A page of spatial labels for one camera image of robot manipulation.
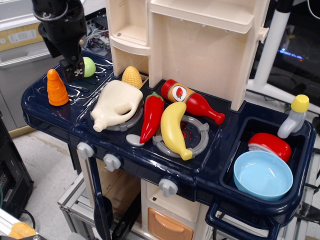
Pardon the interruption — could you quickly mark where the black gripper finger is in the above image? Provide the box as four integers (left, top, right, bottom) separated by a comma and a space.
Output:
65, 56, 85, 82
59, 59, 69, 82

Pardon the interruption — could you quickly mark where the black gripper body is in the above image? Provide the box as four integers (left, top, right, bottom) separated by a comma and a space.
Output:
37, 9, 87, 64

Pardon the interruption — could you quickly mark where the orange toy carrot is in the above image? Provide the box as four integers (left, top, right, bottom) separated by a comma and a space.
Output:
47, 69, 69, 106

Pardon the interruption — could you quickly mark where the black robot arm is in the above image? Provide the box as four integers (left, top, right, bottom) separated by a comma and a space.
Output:
32, 0, 87, 83

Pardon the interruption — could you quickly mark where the light blue bowl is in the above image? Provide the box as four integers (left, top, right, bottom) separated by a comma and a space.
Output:
233, 150, 294, 201

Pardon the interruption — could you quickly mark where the green toy pear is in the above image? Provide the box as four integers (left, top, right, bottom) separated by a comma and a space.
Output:
83, 57, 96, 78

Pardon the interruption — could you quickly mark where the cream toy jug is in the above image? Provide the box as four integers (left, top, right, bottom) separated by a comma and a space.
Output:
90, 80, 143, 132

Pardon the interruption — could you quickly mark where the yellow toy corn cob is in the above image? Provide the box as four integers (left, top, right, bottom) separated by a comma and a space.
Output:
121, 66, 143, 89

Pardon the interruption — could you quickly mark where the grey left stove knob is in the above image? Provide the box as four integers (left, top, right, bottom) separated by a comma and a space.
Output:
77, 142, 95, 159

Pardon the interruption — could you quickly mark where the grey stove knob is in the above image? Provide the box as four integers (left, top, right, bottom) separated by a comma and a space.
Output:
158, 178, 178, 198
77, 142, 95, 159
103, 153, 121, 172

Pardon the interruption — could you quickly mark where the red toy chili pepper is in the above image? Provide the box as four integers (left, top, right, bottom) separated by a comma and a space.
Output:
139, 91, 165, 144

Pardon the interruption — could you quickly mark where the grey oval stove button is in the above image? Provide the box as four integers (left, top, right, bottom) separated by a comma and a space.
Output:
125, 134, 144, 147

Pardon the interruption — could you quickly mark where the red toy ketchup bottle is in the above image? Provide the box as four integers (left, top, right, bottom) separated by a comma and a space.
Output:
160, 79, 225, 125

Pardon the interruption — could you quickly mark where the grey middle stove knob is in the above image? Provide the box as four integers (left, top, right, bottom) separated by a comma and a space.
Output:
103, 153, 121, 172

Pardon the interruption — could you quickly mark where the yellow toy banana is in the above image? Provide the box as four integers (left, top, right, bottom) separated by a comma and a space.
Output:
160, 101, 193, 161

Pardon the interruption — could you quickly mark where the black computer case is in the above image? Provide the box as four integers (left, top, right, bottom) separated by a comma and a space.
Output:
0, 121, 34, 218

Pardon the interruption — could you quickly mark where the cream toy kitchen shelf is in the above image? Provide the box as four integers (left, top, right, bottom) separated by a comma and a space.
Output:
106, 0, 269, 111

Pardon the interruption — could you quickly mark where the navy hanging ladle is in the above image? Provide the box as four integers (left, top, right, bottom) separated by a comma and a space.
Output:
88, 156, 113, 240

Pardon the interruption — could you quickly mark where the grey right stove knob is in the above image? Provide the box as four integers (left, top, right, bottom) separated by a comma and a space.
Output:
158, 178, 178, 198

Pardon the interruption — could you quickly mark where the orange toy drawer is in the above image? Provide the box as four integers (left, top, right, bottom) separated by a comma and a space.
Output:
147, 208, 194, 240

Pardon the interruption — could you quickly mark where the navy toy kitchen counter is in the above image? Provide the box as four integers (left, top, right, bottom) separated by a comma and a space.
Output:
21, 52, 316, 240

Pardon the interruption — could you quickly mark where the white monitor stand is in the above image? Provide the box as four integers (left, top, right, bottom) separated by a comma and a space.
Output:
248, 0, 320, 113

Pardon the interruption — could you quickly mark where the grey toy faucet yellow cap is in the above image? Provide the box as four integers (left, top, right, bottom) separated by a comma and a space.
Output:
277, 94, 310, 139

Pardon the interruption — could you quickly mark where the grey left burner ring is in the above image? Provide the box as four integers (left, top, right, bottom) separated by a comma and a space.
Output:
89, 105, 145, 133

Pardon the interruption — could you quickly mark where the grey burner ring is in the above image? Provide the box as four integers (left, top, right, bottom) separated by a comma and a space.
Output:
152, 115, 210, 159
89, 105, 145, 133

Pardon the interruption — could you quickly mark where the grey right burner ring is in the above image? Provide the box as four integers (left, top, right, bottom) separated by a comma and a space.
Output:
152, 115, 210, 159

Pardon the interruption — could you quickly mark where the aluminium frame stand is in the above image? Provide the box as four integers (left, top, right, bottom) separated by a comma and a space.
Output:
57, 173, 100, 240

